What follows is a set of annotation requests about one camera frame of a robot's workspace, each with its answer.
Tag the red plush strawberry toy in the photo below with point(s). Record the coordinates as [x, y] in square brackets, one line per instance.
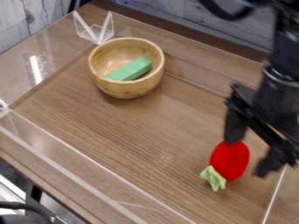
[228, 162]

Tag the wooden bowl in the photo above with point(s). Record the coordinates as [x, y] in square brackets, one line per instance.
[111, 55]

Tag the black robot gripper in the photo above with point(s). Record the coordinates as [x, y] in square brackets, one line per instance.
[267, 110]

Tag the green rectangular block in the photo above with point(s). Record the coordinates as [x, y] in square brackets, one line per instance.
[131, 70]

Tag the black table leg bracket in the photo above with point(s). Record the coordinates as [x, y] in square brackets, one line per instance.
[21, 207]

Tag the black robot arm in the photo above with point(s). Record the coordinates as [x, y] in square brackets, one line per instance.
[284, 56]

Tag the clear acrylic tray wall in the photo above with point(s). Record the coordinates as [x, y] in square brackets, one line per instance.
[87, 187]

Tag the clear acrylic corner bracket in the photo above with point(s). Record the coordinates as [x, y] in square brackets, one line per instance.
[93, 33]

